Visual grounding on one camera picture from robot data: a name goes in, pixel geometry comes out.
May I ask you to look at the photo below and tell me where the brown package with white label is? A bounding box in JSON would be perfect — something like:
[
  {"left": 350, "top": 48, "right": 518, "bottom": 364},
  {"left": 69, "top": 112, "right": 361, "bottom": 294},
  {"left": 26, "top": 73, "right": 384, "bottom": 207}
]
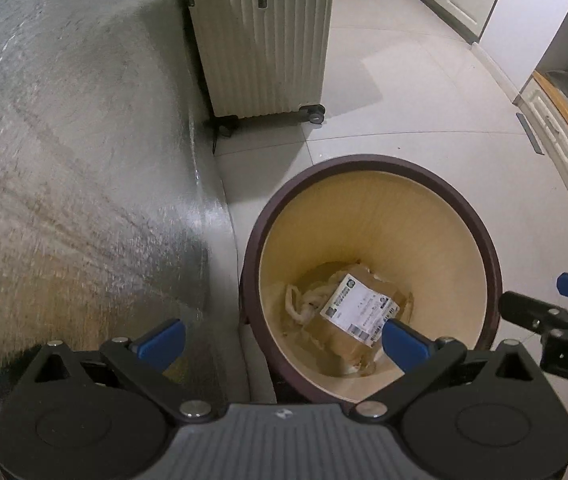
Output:
[{"left": 304, "top": 260, "right": 415, "bottom": 376}]

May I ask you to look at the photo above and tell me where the brown round waste bin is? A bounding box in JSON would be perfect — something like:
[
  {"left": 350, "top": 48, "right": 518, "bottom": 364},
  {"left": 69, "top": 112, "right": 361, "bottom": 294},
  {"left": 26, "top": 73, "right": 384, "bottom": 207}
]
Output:
[{"left": 238, "top": 154, "right": 504, "bottom": 405}]

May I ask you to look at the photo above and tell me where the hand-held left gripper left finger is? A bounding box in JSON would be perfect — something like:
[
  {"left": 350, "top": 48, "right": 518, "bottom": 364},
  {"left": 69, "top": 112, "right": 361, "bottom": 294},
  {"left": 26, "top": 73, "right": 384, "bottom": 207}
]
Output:
[{"left": 23, "top": 317, "right": 215, "bottom": 423}]

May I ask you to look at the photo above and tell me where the black cable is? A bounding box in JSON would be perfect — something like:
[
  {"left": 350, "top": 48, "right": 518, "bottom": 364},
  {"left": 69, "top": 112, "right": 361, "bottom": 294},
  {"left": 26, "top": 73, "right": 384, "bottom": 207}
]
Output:
[{"left": 208, "top": 119, "right": 235, "bottom": 157}]

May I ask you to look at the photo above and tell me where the white table with foil side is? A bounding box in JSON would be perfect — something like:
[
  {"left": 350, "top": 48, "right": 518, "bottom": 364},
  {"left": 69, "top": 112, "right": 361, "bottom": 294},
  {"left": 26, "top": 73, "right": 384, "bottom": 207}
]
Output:
[{"left": 0, "top": 0, "right": 237, "bottom": 461}]

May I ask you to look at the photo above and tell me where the cream hard-shell suitcase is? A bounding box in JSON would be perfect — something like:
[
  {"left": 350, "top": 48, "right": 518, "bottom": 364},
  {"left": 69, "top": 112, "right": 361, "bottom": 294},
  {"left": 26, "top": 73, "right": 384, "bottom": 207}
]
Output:
[{"left": 184, "top": 0, "right": 336, "bottom": 137}]

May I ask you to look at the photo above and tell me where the white cabinet with wooden top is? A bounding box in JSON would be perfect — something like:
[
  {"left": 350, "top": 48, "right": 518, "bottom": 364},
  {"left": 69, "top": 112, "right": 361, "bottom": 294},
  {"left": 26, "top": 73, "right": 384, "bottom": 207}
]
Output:
[{"left": 513, "top": 69, "right": 568, "bottom": 246}]

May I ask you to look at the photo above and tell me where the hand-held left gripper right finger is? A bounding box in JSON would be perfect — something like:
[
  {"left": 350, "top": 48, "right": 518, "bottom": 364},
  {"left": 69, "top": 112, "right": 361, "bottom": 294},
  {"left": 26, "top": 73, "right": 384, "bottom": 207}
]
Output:
[{"left": 349, "top": 317, "right": 547, "bottom": 423}]

